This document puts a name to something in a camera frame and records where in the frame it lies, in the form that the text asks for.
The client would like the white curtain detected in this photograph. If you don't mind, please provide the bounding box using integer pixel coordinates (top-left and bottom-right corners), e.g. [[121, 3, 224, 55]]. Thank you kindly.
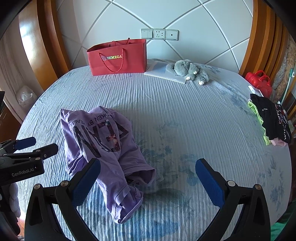
[[0, 35, 23, 93]]

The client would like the white wall panel with dot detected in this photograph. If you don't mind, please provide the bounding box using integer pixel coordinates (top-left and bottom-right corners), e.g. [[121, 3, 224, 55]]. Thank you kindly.
[[166, 29, 179, 41]]

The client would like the white wall socket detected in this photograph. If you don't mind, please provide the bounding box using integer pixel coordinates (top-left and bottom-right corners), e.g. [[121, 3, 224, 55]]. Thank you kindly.
[[153, 28, 166, 40]]

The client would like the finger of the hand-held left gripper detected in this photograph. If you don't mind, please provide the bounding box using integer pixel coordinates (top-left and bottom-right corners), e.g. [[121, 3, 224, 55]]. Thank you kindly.
[[14, 137, 37, 151], [21, 143, 59, 162]]

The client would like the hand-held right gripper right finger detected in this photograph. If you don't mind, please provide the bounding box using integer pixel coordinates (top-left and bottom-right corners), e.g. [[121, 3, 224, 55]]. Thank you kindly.
[[195, 158, 271, 241]]

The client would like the pink garment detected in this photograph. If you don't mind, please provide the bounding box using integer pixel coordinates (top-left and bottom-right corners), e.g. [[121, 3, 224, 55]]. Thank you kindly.
[[269, 138, 288, 147]]

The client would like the grey plush rabbit toy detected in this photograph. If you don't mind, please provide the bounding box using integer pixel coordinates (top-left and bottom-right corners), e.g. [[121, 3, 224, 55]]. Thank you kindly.
[[166, 60, 211, 86]]

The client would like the bed with teal cover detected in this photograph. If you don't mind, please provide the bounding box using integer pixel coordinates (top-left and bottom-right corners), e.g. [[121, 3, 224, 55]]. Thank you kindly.
[[17, 59, 291, 241]]

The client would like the red plastic basket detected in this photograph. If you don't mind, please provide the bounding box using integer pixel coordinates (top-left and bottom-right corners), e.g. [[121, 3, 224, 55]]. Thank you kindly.
[[245, 70, 272, 99]]

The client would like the person's left hand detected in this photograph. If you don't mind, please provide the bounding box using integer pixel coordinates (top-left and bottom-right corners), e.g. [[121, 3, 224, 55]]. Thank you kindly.
[[9, 183, 22, 217]]

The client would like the wooden headboard post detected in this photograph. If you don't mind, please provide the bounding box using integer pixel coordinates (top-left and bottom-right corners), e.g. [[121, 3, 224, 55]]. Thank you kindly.
[[238, 0, 278, 77], [37, 0, 72, 72]]

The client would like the neon green garment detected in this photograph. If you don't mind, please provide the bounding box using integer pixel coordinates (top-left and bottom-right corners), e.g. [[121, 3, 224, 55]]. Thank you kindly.
[[247, 100, 271, 146]]

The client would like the black printed garment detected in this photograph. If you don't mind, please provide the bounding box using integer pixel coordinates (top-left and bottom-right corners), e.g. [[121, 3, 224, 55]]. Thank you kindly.
[[250, 94, 292, 143]]

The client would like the white wall switch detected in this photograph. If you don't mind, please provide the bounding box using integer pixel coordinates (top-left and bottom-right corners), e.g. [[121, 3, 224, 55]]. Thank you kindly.
[[141, 28, 154, 39]]

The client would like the red paper bag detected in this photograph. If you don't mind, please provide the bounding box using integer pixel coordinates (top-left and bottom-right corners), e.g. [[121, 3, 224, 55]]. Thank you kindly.
[[87, 38, 148, 76]]

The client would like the purple printed t-shirt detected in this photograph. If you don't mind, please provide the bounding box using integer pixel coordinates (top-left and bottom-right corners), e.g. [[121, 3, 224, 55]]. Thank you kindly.
[[60, 106, 156, 225]]

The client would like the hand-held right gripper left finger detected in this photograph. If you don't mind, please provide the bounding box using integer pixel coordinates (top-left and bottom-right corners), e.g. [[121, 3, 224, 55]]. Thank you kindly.
[[24, 158, 101, 241]]

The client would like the white book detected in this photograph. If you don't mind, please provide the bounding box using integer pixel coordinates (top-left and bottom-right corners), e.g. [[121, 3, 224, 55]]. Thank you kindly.
[[143, 61, 192, 84]]

